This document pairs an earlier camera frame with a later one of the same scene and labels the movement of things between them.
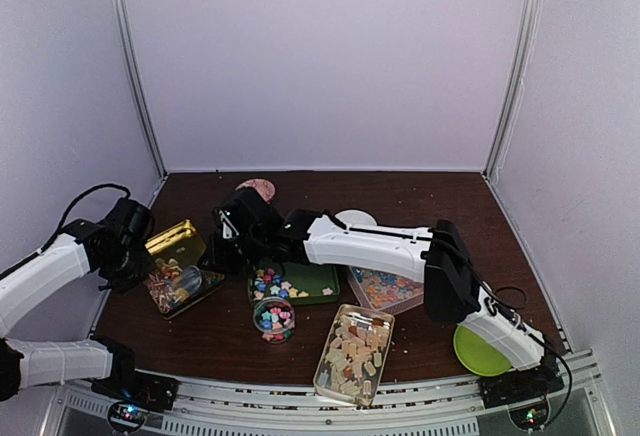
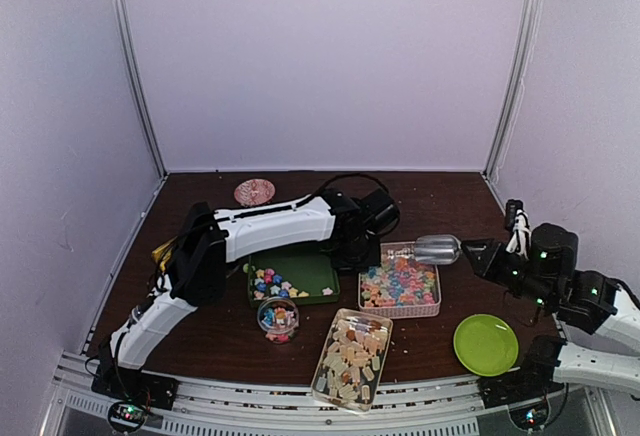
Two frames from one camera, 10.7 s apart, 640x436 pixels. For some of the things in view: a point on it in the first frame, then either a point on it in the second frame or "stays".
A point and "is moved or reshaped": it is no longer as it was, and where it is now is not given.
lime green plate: (477, 356) stays
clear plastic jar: (274, 318) stays
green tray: (296, 282) stays
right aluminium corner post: (527, 38) stays
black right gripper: (213, 258) to (485, 267)
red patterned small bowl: (263, 186) stays
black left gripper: (147, 264) to (340, 262)
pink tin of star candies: (385, 292) is moved or reshaped
